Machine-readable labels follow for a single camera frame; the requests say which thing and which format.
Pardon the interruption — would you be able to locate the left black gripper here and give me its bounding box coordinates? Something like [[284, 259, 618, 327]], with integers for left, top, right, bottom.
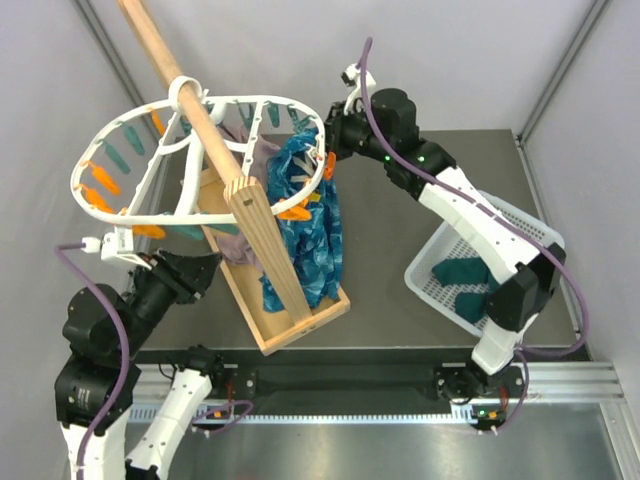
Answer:
[[116, 243, 224, 357]]

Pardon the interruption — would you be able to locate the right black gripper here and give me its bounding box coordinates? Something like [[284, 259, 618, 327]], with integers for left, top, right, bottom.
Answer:
[[305, 101, 393, 164]]

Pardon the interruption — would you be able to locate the blue patterned cloth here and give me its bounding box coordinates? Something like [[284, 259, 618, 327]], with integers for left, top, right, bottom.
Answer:
[[267, 128, 344, 309]]

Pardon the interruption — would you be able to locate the white round clip hanger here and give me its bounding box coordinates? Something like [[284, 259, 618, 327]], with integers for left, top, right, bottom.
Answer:
[[71, 75, 337, 239]]

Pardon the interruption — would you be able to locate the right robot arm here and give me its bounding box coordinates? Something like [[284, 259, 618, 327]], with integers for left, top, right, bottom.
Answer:
[[324, 88, 566, 399]]

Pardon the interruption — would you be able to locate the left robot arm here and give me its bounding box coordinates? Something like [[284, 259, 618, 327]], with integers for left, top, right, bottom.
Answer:
[[54, 250, 228, 479]]

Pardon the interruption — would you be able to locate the lilac cloth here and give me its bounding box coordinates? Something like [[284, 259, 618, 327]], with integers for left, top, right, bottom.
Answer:
[[214, 124, 281, 266]]

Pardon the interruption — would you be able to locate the wooden rod stand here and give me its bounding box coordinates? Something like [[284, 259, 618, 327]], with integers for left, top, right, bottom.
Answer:
[[119, 1, 351, 355]]

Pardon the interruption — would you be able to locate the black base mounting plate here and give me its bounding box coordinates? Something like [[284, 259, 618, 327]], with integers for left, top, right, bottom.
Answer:
[[124, 349, 526, 406]]

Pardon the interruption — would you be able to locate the white perforated plastic basket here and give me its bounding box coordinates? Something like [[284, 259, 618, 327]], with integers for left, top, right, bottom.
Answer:
[[404, 190, 565, 337]]

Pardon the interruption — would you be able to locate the dark teal sock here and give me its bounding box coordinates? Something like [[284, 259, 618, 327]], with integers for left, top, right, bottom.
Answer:
[[454, 292, 490, 324], [431, 257, 499, 292]]

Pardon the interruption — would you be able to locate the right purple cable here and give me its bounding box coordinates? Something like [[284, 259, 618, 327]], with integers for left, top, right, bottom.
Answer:
[[358, 36, 590, 436]]

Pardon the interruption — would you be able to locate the purple cable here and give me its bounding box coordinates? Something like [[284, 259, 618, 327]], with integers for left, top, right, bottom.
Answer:
[[54, 242, 132, 474], [358, 36, 590, 436]]

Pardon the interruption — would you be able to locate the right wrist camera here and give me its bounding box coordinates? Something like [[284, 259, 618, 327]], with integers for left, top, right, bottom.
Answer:
[[341, 63, 377, 115]]

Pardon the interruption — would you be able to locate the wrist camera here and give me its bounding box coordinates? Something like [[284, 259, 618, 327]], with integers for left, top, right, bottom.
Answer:
[[341, 63, 377, 115], [81, 226, 151, 269]]

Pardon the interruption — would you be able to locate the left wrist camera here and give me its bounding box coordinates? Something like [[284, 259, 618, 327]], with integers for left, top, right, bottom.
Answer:
[[81, 226, 151, 269]]

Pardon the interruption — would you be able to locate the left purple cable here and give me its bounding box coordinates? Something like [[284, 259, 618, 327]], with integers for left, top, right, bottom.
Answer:
[[54, 242, 132, 474]]

